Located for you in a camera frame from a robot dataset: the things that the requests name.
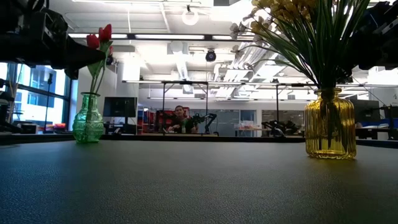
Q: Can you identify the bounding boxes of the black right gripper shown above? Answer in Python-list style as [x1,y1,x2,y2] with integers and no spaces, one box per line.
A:
[337,0,398,82]

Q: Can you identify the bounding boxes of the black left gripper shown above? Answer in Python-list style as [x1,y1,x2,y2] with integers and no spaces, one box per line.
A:
[0,34,106,80]

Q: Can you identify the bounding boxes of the red artificial tulip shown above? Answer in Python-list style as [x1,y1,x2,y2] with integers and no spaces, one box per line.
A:
[98,27,106,94]
[86,34,102,94]
[90,45,114,94]
[102,24,113,94]

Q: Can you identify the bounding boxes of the yellow glass vase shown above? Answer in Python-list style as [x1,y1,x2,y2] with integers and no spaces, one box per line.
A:
[304,87,358,161]

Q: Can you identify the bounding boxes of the yellow artificial flower bunch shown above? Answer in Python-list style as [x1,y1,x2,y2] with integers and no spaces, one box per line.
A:
[251,0,330,91]
[289,0,371,91]

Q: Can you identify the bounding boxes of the green glass vase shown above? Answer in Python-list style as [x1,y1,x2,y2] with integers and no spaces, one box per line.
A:
[72,91,105,144]

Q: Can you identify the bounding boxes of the black monitor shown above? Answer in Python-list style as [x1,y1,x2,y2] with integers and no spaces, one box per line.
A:
[354,98,381,124]
[102,96,138,118]

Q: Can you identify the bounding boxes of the red storage crates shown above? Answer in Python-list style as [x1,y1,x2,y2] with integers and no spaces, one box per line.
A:
[141,107,191,134]

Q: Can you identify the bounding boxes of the person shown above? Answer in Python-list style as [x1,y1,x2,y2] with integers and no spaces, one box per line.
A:
[166,105,200,134]

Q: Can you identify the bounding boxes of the black table mat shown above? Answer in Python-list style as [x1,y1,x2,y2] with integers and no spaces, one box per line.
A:
[0,139,398,224]

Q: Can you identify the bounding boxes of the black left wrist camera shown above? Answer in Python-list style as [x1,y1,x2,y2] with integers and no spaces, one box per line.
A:
[29,7,69,40]

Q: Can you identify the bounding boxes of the thin black background rig frame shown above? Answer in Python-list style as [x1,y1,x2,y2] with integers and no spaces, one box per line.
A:
[123,80,398,135]

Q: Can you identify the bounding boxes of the white ring ceiling lamp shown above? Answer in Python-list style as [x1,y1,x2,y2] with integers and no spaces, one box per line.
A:
[181,8,200,27]

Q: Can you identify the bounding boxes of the black overhead camera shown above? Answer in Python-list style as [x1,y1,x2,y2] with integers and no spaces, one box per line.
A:
[204,49,218,63]

